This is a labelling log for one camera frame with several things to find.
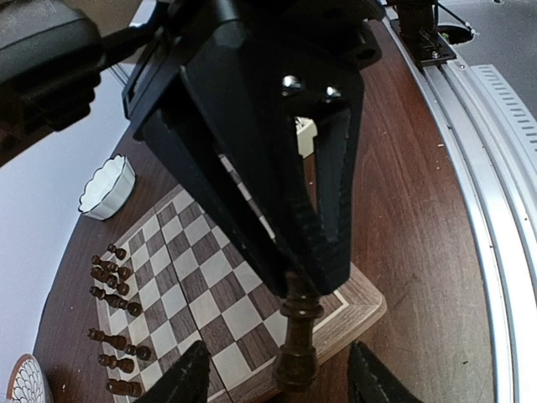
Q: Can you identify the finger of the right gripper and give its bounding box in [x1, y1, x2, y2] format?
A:
[289, 99, 362, 292]
[142, 67, 290, 296]

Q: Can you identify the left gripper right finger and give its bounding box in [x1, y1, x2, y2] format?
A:
[347, 342, 420, 403]

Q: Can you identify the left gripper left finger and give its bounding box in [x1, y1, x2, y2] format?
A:
[142, 340, 210, 403]

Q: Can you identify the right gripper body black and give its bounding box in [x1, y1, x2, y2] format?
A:
[121, 0, 385, 177]

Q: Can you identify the dark chess pawn piece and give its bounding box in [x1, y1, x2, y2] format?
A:
[97, 354, 135, 374]

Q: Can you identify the tall dark chess piece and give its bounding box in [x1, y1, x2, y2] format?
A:
[274, 271, 324, 393]

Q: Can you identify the dark chess bishop piece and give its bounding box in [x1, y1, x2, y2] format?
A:
[87, 328, 127, 351]

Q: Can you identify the wooden chess board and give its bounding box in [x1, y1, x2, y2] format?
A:
[94, 184, 387, 403]

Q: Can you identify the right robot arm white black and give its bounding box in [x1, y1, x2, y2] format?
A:
[1, 1, 385, 296]

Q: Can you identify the cream spouted bowl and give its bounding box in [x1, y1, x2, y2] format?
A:
[295, 117, 317, 159]

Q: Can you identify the white scalloped bowl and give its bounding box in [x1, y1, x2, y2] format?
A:
[78, 154, 136, 221]

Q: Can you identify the patterned ceramic plate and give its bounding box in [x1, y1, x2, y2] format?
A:
[7, 353, 54, 403]

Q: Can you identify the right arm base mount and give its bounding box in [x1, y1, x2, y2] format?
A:
[388, 1, 477, 68]

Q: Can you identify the front aluminium rail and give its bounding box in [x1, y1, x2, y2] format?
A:
[383, 0, 537, 403]

